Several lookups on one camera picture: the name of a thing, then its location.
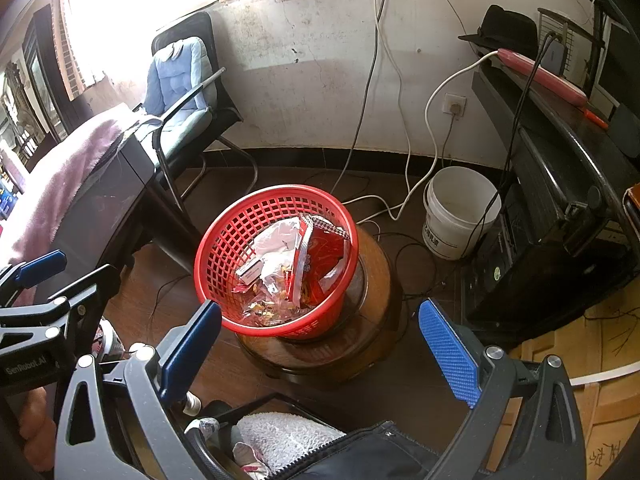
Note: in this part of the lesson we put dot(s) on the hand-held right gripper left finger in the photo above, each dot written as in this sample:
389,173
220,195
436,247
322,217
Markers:
187,350

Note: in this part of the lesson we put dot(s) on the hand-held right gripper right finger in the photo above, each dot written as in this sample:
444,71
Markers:
450,355

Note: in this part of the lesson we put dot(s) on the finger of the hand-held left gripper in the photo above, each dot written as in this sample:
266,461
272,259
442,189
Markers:
42,265
95,282

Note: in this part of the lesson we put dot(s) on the red plastic basket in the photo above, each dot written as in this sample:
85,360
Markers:
225,240

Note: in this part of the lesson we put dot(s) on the person's left hand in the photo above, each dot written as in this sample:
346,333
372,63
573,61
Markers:
37,430

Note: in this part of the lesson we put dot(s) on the purple blanket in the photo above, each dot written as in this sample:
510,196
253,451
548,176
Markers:
55,185

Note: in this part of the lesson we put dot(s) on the dark wooden table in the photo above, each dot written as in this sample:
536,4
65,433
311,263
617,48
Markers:
120,195

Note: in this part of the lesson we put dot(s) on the round wooden stool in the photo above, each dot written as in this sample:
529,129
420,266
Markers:
370,310

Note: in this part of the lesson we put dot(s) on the black bag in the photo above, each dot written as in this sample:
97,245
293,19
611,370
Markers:
380,452

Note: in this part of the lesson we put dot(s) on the white plastic bucket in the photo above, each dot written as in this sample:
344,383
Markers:
450,230

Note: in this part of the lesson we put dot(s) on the white towel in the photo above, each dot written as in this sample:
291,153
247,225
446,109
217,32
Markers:
285,435

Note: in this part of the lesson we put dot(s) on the tall dark cabinet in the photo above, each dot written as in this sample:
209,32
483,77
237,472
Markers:
42,70

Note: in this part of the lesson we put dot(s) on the black desk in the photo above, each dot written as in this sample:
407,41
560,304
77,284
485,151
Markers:
550,185

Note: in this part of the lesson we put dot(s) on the black office chair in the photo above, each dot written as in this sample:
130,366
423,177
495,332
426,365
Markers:
220,110

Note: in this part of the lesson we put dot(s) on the blue chair cushion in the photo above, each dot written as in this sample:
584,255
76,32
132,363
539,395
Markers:
175,85

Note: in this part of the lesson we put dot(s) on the orange pen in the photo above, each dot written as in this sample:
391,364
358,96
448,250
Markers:
595,117

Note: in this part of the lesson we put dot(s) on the pink power strip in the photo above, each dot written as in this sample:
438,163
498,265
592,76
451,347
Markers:
540,77

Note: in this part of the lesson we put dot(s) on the black hat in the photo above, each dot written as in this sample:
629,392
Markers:
505,30

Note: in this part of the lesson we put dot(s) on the white wall socket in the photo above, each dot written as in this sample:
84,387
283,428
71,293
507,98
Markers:
454,104

